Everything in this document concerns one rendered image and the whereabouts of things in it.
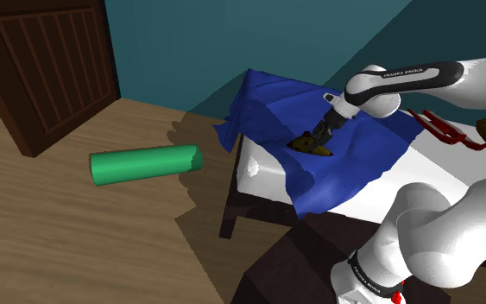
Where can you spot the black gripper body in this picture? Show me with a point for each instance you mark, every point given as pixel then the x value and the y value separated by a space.
pixel 331 123

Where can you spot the green cylinder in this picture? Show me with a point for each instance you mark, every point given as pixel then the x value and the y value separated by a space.
pixel 141 165

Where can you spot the yellow brown toy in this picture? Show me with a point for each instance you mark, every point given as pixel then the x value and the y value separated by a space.
pixel 303 143

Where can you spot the dark brown panelled door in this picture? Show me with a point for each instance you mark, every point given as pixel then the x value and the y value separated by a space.
pixel 53 67

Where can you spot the red frame object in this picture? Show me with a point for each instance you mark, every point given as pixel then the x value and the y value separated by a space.
pixel 444 130

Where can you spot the dark robot stand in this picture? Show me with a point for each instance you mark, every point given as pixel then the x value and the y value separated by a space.
pixel 293 273

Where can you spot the blue blanket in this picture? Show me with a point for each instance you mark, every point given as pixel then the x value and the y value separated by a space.
pixel 352 164

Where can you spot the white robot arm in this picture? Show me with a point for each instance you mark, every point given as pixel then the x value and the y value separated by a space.
pixel 436 235

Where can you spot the white bed with dark frame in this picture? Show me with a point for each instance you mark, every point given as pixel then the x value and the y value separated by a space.
pixel 430 168

